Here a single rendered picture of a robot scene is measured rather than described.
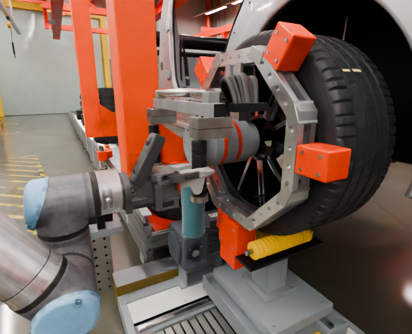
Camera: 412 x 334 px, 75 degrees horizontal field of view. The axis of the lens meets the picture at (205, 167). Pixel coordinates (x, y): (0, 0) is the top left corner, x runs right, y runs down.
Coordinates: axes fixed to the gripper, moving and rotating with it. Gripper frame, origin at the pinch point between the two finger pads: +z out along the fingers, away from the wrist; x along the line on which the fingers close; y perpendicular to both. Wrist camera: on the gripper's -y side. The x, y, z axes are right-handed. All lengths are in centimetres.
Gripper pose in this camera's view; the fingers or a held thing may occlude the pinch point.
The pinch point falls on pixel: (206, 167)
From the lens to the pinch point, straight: 64.7
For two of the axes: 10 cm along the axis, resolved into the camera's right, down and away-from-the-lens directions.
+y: 0.0, 9.6, 2.7
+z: 8.8, -1.3, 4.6
